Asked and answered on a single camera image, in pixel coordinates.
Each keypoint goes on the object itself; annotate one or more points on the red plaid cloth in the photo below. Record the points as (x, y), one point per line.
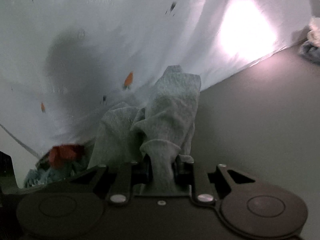
(63, 155)

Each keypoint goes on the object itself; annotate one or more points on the folded blue garment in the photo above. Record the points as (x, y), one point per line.
(311, 52)

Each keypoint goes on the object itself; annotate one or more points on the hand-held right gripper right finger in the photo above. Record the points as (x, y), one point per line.
(183, 173)

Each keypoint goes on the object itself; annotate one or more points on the carrot print white sheet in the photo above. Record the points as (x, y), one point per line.
(150, 30)

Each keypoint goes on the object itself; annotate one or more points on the grey sweatpants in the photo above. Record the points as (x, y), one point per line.
(170, 105)

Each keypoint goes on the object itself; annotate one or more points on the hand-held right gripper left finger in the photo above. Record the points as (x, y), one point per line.
(125, 180)

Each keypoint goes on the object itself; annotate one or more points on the blue checked cloth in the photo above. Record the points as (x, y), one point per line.
(50, 176)

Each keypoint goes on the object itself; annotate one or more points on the folded white garment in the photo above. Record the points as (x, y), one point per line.
(314, 31)

